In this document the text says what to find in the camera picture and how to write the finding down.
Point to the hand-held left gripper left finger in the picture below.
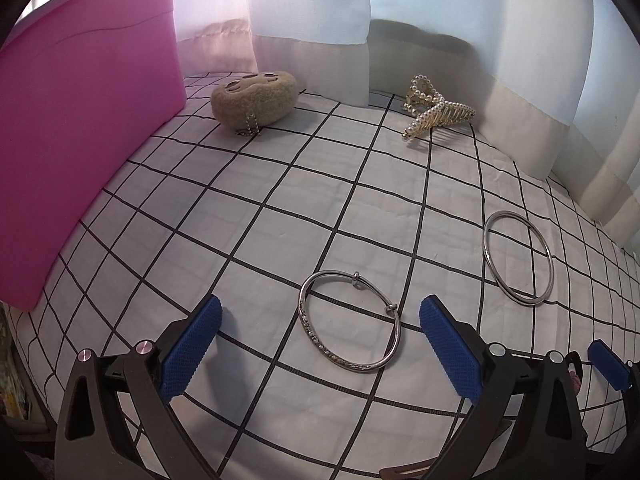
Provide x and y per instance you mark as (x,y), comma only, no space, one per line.
(192,350)

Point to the plain silver bangle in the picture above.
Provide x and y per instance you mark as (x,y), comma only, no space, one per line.
(485,245)

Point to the pearl hair claw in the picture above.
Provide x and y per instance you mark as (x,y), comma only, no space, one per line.
(435,115)

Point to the sheer white curtain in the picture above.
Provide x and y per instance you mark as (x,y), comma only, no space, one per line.
(215,0)

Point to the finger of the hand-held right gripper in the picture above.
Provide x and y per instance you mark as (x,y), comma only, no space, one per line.
(610,367)

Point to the patterned silver bangle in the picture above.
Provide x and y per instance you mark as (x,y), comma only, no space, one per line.
(345,364)

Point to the black checked white tablecloth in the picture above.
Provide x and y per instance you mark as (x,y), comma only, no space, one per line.
(250,220)

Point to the pink plastic basin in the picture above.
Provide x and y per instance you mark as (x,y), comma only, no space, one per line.
(75,110)

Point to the black metal hair clip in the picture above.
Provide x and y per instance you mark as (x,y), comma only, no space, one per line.
(400,472)

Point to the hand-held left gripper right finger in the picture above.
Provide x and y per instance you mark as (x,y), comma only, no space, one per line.
(450,350)

